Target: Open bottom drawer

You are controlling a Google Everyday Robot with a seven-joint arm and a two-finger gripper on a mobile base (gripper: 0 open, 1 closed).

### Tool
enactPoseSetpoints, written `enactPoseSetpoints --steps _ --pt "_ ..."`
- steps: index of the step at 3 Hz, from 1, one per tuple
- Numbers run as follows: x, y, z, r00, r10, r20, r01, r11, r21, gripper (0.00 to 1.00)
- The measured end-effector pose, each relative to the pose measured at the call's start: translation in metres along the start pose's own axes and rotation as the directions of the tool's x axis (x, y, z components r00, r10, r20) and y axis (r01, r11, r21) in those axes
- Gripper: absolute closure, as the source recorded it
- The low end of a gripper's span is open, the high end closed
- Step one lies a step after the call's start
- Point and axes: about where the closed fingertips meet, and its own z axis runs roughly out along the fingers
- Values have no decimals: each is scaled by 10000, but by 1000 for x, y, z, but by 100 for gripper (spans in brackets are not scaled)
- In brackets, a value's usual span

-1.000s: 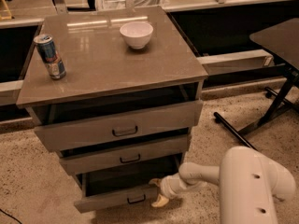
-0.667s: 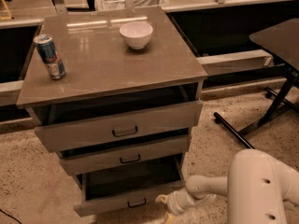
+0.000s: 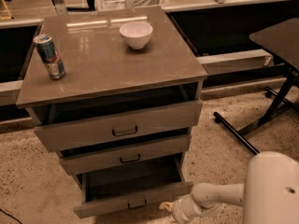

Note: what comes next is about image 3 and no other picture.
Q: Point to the white ceramic bowl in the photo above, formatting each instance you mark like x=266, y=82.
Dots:
x=136, y=34

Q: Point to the grey top drawer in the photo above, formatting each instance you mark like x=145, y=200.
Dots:
x=87, y=132

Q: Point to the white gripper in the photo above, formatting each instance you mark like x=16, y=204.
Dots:
x=178, y=209

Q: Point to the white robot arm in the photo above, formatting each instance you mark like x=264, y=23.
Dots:
x=269, y=194

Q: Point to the grey bottom drawer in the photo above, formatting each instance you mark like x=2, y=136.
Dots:
x=131, y=186

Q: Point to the blue silver drink can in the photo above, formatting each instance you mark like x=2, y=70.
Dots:
x=49, y=56

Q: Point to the grey drawer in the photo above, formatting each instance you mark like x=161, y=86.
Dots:
x=117, y=156
x=131, y=186
x=87, y=132

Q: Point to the grey drawer cabinet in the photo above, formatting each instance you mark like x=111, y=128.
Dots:
x=104, y=76

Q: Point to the yellow frame object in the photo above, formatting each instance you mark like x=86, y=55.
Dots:
x=5, y=13

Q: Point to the white wire basket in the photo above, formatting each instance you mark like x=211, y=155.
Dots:
x=121, y=4

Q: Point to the grey middle drawer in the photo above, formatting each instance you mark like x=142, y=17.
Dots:
x=117, y=156

